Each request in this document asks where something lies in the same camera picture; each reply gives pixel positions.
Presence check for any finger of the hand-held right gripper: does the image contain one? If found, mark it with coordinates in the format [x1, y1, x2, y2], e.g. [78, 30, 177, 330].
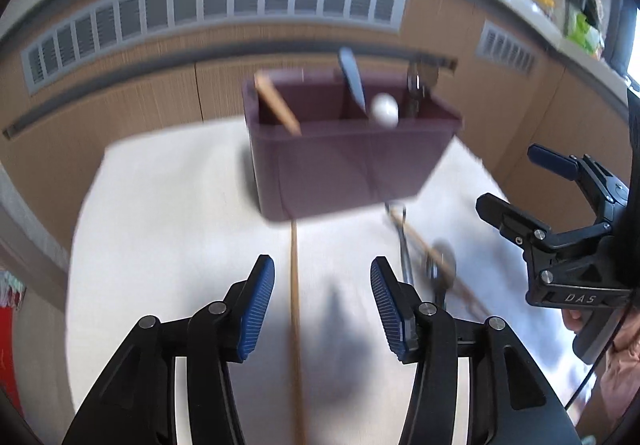
[475, 193, 614, 272]
[527, 144, 629, 224]

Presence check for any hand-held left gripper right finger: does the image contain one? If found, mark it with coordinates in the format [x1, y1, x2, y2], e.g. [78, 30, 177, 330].
[370, 256, 583, 445]

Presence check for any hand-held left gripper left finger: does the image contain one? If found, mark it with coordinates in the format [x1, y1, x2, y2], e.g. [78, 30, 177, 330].
[62, 254, 276, 445]

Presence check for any wooden chopstick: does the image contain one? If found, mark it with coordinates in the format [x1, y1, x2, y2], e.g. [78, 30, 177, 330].
[389, 208, 493, 318]
[289, 219, 307, 445]

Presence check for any maroon plastic utensil holder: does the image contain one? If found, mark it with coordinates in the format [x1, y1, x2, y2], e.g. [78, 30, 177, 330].
[242, 67, 464, 222]

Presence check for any small metal spoon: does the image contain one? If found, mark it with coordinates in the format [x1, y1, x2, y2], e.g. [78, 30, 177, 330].
[406, 60, 431, 118]

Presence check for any white ceramic spoon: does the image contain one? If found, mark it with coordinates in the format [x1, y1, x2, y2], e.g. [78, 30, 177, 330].
[370, 93, 400, 128]

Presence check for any wooden spoon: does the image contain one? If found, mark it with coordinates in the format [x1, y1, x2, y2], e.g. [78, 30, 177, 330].
[254, 71, 303, 136]

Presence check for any grey-blue plastic spoon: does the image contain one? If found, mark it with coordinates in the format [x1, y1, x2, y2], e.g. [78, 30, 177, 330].
[338, 47, 369, 112]

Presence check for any person's right forearm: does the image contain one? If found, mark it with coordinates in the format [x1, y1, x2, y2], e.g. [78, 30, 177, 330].
[599, 310, 640, 432]

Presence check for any person's right hand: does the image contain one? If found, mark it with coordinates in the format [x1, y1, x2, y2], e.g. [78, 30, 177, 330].
[560, 307, 584, 337]

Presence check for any dark round-head metal spoon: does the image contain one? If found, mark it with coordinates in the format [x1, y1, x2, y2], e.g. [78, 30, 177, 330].
[426, 239, 458, 306]

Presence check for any short grey vent grille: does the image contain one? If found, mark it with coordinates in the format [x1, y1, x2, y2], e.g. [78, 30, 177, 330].
[479, 22, 539, 77]

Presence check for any green packet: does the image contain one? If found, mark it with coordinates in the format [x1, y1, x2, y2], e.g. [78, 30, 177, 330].
[564, 12, 604, 57]

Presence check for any red object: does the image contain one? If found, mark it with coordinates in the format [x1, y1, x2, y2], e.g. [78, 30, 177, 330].
[0, 302, 27, 418]

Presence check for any wood-grain kitchen cabinet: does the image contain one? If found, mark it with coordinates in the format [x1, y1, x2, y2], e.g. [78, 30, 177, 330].
[0, 0, 640, 286]

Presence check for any long grey vent grille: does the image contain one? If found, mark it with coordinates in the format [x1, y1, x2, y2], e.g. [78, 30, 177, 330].
[21, 0, 409, 95]

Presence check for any black cable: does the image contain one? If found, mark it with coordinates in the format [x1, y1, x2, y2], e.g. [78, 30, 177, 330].
[564, 302, 632, 410]

